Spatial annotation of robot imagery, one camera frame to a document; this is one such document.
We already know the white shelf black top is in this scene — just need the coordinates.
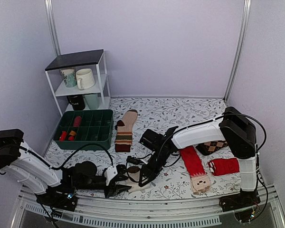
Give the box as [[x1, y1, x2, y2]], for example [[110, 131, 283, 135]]
[[45, 49, 111, 115]]

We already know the floral patterned table mat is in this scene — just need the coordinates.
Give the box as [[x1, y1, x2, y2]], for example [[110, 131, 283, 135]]
[[45, 98, 257, 202]]

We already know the right aluminium corner post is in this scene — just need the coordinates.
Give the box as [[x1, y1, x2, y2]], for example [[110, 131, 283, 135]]
[[224, 0, 251, 103]]

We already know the cream white mug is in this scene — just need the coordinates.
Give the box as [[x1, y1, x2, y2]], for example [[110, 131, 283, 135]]
[[76, 68, 95, 90]]

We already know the black mug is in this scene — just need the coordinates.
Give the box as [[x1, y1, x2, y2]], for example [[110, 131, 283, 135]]
[[67, 95, 86, 111]]

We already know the aluminium corner post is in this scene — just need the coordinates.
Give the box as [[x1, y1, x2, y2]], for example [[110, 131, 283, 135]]
[[224, 0, 251, 103], [44, 0, 61, 56]]

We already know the pale green mug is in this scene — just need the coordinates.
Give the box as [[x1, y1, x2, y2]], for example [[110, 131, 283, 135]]
[[84, 94, 99, 110]]

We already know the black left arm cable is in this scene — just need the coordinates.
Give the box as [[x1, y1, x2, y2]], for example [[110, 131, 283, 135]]
[[0, 142, 114, 174]]

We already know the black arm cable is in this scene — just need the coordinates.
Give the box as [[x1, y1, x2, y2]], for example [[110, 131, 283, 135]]
[[125, 113, 269, 212], [0, 142, 114, 174]]

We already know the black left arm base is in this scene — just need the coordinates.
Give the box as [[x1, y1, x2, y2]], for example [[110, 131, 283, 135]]
[[36, 190, 78, 212]]

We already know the brown argyle sock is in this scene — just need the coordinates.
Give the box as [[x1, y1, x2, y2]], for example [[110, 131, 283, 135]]
[[195, 141, 228, 156]]

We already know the teal patterned mug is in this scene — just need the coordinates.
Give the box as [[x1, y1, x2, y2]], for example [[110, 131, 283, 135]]
[[60, 67, 77, 88]]

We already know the cream brown block sock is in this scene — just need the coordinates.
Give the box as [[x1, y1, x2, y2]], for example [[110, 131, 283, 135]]
[[125, 166, 151, 194]]

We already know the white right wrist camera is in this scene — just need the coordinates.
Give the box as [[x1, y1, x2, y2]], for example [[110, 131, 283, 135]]
[[126, 156, 148, 165]]

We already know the left aluminium corner post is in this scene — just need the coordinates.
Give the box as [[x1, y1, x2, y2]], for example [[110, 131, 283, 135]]
[[44, 0, 61, 56]]

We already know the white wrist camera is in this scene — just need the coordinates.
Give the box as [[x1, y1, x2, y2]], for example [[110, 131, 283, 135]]
[[126, 156, 148, 165], [104, 164, 128, 186]]

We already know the red rolled sock front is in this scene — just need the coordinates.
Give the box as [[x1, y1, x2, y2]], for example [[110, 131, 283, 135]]
[[59, 131, 67, 141]]

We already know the red folded sock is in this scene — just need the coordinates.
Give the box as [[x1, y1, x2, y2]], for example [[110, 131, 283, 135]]
[[208, 158, 239, 176]]

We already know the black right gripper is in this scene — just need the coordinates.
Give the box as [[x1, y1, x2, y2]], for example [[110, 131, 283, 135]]
[[141, 151, 171, 187]]

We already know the striped beige brown sock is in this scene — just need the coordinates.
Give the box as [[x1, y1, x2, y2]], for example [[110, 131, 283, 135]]
[[114, 109, 138, 152]]

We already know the aluminium front rail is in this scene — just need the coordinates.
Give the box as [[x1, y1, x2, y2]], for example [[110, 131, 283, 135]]
[[9, 176, 285, 228]]

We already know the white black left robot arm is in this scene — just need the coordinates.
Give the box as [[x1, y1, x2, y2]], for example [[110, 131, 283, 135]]
[[0, 129, 131, 206]]

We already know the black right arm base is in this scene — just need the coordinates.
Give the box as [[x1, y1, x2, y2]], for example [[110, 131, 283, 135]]
[[219, 190, 260, 212]]

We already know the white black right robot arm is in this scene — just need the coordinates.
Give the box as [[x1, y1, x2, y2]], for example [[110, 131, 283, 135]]
[[138, 107, 257, 207]]

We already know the red rolled sock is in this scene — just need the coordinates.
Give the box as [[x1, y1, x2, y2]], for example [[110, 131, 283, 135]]
[[59, 131, 67, 141], [73, 116, 82, 127]]

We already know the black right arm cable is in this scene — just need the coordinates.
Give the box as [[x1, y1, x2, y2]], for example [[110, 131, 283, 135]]
[[125, 113, 269, 212]]

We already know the red beige face sock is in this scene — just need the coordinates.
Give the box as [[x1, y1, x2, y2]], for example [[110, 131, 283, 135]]
[[179, 146, 211, 194]]

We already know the green divided organizer tray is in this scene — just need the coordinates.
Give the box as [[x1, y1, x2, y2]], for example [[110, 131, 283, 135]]
[[53, 109, 114, 151]]

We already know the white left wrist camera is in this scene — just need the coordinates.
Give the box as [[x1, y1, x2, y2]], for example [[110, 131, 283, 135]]
[[104, 164, 128, 186]]

